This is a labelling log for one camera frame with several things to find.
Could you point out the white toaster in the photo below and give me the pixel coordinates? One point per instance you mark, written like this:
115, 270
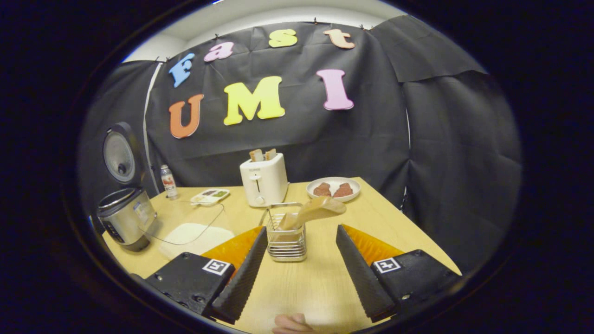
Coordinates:
264, 181

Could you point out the toast slice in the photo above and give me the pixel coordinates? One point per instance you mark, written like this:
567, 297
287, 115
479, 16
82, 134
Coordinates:
270, 154
256, 155

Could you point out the brown meat piece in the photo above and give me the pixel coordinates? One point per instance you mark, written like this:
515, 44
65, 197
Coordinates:
322, 190
343, 190

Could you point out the white divided condiment tray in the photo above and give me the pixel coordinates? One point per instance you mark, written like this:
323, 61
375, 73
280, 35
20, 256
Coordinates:
209, 197

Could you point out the wooden spoon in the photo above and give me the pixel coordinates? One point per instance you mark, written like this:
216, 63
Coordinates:
320, 208

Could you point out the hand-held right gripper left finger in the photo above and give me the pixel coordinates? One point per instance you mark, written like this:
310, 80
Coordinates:
243, 278

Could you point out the small clear bottle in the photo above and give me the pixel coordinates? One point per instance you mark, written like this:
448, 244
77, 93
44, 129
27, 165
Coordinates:
169, 183

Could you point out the white round plate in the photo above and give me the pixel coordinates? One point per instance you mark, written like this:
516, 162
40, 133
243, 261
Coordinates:
334, 180

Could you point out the dark grey rice cooker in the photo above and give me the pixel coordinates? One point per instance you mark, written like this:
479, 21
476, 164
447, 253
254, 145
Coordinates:
127, 218

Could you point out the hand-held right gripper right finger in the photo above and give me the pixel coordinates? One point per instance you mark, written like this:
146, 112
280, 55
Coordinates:
359, 273

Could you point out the black backdrop cloth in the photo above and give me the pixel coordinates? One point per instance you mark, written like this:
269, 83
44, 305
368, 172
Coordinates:
371, 139

